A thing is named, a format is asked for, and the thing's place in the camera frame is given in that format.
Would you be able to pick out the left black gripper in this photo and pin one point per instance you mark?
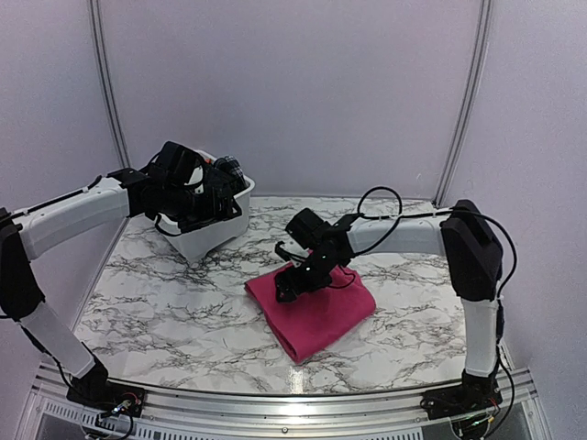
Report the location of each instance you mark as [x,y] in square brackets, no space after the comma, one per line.
[212,214]

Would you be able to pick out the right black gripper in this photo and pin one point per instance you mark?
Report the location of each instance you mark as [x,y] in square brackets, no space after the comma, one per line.
[285,282]

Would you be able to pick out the aluminium wall post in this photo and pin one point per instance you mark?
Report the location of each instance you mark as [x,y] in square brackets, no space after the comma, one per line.
[105,80]
[472,84]

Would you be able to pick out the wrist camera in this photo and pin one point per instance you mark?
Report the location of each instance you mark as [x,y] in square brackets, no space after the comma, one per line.
[176,163]
[306,228]

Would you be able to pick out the aluminium front rail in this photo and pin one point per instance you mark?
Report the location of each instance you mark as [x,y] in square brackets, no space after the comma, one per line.
[190,414]

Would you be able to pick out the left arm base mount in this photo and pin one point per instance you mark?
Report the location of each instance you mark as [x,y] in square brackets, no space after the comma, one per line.
[107,396]

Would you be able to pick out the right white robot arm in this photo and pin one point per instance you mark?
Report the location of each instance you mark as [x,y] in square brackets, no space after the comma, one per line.
[460,234]

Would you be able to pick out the right aluminium wall post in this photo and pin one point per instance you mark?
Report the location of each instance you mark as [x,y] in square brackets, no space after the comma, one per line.
[472,84]

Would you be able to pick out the left aluminium wall post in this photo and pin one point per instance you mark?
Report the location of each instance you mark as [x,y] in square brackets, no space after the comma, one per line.
[105,80]

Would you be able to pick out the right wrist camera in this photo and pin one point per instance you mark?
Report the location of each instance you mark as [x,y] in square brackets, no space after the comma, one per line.
[306,228]

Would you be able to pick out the plaid grey garment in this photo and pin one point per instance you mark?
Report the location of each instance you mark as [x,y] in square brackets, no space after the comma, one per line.
[230,166]

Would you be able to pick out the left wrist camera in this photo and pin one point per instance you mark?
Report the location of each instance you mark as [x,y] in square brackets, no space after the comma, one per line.
[176,163]

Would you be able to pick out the magenta pink trousers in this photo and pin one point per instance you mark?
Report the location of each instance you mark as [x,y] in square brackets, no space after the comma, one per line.
[317,319]

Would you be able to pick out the white plastic laundry bin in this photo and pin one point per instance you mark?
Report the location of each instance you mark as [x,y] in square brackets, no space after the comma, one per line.
[194,245]

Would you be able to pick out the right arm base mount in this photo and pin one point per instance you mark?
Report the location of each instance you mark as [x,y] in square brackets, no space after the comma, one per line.
[458,400]

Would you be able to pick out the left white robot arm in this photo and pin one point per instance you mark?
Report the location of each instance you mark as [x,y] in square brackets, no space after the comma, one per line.
[29,233]

